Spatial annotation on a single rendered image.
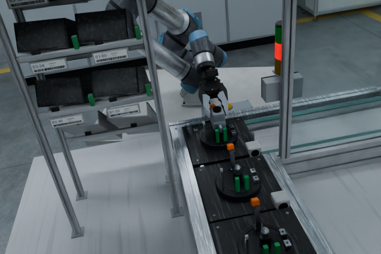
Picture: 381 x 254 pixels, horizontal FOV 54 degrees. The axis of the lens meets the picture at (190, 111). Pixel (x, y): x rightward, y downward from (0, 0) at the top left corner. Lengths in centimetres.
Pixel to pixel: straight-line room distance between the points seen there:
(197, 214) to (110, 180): 45
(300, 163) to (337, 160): 14
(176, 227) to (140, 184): 25
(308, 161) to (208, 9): 315
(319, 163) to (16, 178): 238
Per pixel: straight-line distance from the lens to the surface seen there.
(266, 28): 459
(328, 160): 140
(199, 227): 111
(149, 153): 155
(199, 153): 133
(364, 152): 146
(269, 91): 119
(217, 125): 132
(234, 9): 439
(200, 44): 144
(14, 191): 307
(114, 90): 106
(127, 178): 146
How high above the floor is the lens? 179
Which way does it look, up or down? 32 degrees down
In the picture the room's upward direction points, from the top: 7 degrees counter-clockwise
